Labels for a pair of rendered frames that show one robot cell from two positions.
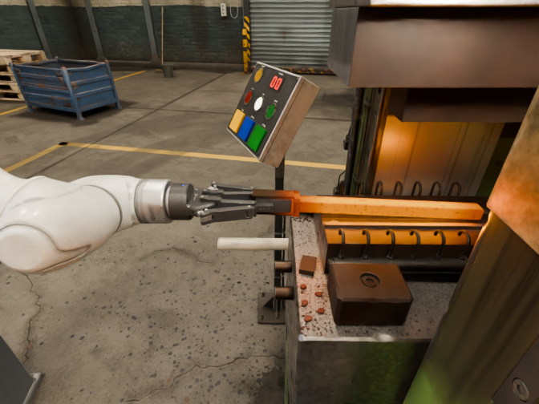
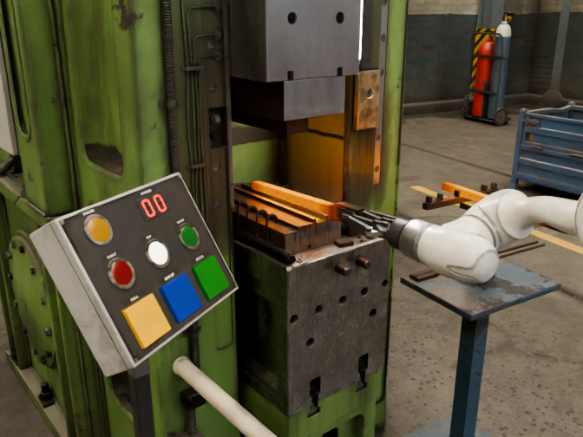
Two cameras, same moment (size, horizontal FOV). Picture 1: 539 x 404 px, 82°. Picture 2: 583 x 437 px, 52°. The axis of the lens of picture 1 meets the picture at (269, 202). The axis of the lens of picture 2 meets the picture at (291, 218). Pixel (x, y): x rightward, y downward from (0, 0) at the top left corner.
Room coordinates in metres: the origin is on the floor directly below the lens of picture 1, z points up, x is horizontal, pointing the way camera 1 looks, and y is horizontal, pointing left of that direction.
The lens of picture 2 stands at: (1.55, 1.00, 1.52)
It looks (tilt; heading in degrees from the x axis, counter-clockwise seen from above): 19 degrees down; 230
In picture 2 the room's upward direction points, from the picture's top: straight up
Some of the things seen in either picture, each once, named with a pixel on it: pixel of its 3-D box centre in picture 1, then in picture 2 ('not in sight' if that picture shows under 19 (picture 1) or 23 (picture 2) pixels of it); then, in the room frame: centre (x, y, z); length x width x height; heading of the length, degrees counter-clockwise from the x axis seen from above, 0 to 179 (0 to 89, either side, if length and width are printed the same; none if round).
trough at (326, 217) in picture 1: (424, 220); (273, 200); (0.52, -0.32, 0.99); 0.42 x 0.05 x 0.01; 89
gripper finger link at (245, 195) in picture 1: (230, 197); (369, 225); (0.54, 0.08, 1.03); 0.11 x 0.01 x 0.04; 94
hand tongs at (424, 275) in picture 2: not in sight; (481, 259); (-0.13, -0.02, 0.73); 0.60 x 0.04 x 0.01; 170
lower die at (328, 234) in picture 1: (415, 227); (266, 213); (0.54, -0.32, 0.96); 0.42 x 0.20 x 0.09; 89
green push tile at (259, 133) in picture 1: (257, 138); (209, 277); (0.97, 0.04, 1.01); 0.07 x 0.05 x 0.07; 24
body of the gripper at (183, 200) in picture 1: (196, 201); (395, 231); (0.53, 0.15, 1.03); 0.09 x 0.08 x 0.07; 89
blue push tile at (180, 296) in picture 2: (247, 129); (180, 297); (1.06, 0.08, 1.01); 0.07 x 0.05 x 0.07; 24
